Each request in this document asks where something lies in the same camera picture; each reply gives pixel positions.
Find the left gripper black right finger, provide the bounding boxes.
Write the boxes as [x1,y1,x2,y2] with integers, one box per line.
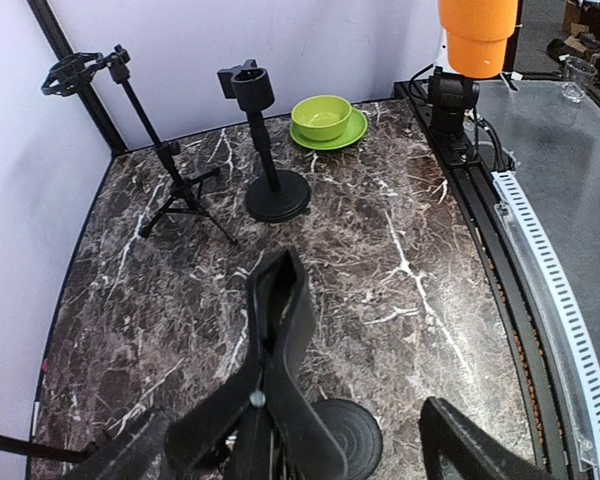
[418,397,553,480]

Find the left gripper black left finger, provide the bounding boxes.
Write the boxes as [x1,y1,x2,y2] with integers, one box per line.
[64,409,173,480]

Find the black tripod stand with shock mount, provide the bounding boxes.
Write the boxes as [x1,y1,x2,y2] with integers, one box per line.
[40,44,240,247]

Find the orange microphone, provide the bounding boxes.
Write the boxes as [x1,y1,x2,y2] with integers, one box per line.
[438,0,519,80]

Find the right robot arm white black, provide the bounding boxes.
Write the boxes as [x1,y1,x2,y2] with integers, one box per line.
[408,64,479,165]

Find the green bowl on saucer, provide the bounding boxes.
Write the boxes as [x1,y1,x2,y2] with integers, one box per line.
[290,95,368,151]

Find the clear plastic cup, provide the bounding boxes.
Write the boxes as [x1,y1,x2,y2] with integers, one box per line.
[561,56,597,104]

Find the white slotted cable duct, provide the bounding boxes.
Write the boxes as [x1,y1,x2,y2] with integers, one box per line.
[492,172,600,479]

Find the black front rail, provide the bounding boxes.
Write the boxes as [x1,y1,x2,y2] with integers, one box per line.
[392,81,574,479]

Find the right black corner post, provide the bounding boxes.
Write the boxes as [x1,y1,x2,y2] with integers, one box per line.
[27,0,127,154]

